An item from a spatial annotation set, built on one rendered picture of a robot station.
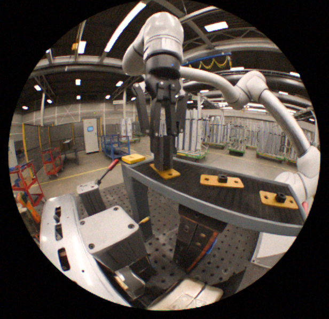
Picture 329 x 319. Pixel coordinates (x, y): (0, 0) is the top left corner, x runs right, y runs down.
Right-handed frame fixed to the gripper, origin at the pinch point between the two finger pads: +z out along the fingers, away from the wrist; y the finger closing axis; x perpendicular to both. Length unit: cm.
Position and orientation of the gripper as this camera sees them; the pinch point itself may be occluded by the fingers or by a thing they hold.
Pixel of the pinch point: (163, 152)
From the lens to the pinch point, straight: 22.0
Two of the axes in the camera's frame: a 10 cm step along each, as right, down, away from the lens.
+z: 0.0, 9.7, 2.6
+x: 4.7, 2.3, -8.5
